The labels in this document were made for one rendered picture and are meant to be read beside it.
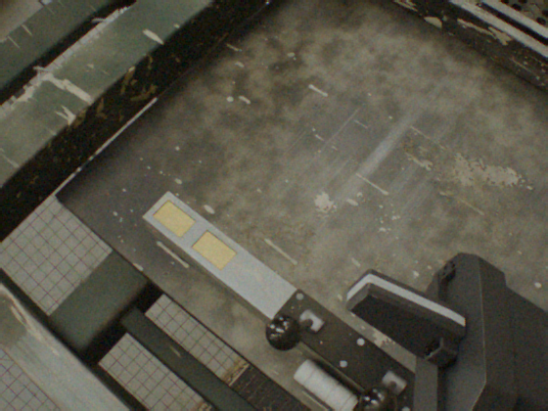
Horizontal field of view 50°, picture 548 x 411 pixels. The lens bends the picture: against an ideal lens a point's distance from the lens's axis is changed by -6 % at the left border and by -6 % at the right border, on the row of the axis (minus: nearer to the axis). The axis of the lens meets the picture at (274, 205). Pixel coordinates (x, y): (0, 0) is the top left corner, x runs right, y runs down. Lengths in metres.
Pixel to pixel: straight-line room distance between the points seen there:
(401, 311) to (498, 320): 0.06
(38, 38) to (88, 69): 0.54
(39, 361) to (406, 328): 0.54
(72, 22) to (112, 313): 0.79
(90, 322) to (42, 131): 0.27
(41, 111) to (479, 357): 0.71
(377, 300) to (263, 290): 0.46
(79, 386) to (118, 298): 0.17
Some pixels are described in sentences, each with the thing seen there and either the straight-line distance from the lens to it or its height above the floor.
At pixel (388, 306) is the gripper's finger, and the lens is 0.32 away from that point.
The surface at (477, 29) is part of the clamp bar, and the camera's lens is 1.05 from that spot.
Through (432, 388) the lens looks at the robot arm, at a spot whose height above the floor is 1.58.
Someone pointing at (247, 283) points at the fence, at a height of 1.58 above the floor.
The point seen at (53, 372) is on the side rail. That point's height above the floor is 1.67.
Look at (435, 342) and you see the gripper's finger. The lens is 0.33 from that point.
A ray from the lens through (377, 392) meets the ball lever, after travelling 0.62.
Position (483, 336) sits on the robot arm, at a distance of 0.32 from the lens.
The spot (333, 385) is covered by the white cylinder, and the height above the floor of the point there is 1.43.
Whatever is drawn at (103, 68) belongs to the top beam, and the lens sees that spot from 0.91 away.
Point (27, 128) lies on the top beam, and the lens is 0.88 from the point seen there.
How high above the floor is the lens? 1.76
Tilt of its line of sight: 10 degrees down
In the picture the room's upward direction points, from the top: 43 degrees counter-clockwise
